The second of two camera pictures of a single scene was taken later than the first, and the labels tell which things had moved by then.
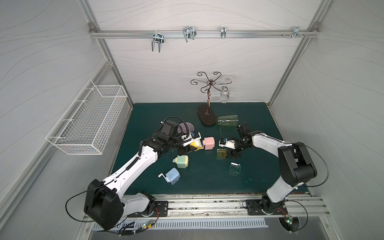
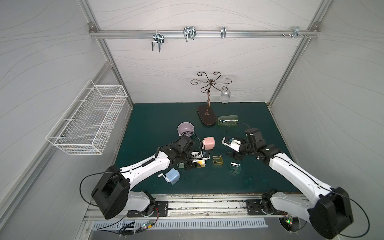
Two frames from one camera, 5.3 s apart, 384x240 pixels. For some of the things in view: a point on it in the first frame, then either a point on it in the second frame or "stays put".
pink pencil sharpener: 209,143 stays put
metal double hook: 158,38 stays put
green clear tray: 235,168 stays put
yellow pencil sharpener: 198,144 to 202,163
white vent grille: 185,223 stays put
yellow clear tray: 221,153 to 217,160
